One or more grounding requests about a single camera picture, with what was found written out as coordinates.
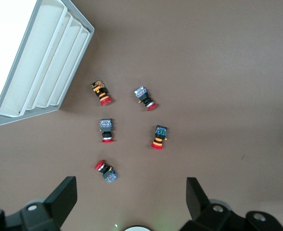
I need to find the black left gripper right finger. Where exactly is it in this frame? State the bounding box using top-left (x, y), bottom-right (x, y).
top-left (180, 177), bottom-right (283, 231)

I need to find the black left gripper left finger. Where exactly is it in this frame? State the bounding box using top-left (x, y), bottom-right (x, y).
top-left (0, 175), bottom-right (78, 231)

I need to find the red mushroom button blue block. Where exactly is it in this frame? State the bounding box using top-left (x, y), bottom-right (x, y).
top-left (94, 159), bottom-right (118, 184)
top-left (133, 86), bottom-right (159, 112)
top-left (99, 118), bottom-right (116, 143)

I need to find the red mushroom button orange collar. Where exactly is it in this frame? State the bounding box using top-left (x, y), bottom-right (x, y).
top-left (151, 125), bottom-right (169, 150)

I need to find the red mushroom button orange block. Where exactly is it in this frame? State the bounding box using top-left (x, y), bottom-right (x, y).
top-left (89, 80), bottom-right (114, 107)

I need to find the white slotted organizer tray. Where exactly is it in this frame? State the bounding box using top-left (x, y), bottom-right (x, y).
top-left (0, 0), bottom-right (95, 128)

